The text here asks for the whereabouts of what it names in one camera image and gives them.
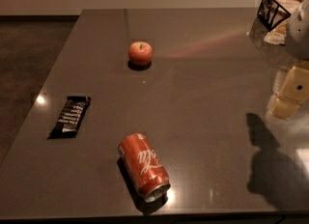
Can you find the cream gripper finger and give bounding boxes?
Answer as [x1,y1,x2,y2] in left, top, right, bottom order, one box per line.
[267,61,309,120]

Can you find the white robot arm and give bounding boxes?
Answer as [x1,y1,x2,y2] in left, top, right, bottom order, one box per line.
[267,0,309,120]

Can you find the red coke can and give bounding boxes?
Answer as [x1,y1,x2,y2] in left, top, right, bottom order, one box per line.
[118,133,170,203]

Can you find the black snack bar wrapper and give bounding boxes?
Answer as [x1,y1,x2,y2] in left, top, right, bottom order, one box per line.
[48,96,91,139]

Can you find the black wire basket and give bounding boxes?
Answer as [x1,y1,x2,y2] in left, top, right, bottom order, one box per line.
[257,0,304,31]

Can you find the red apple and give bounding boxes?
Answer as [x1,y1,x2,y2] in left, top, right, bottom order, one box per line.
[128,42,153,67]

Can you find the beige napkins in basket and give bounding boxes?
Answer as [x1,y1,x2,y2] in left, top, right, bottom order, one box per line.
[258,0,304,44]

